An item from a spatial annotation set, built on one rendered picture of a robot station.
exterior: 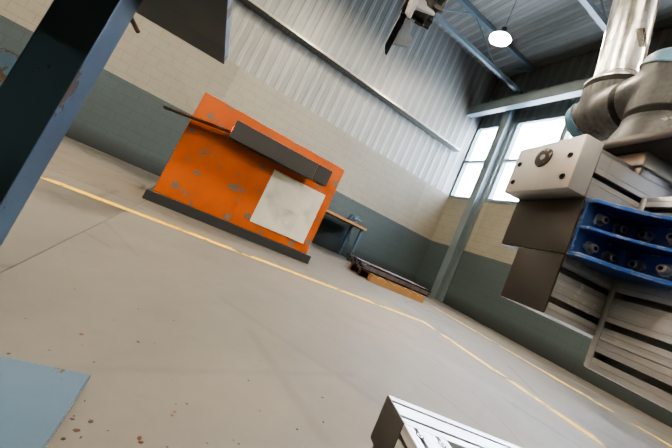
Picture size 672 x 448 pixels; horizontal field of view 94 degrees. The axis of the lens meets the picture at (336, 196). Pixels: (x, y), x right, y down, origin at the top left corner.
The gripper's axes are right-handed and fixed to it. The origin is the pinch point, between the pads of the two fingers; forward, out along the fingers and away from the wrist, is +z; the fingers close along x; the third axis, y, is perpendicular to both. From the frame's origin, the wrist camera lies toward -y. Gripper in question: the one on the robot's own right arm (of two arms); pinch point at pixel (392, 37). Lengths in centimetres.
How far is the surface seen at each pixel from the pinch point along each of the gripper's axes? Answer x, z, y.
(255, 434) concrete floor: 8, 93, 11
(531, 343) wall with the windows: 486, 80, 536
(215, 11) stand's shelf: -16.5, 21.9, -28.0
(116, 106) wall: 622, -1, -397
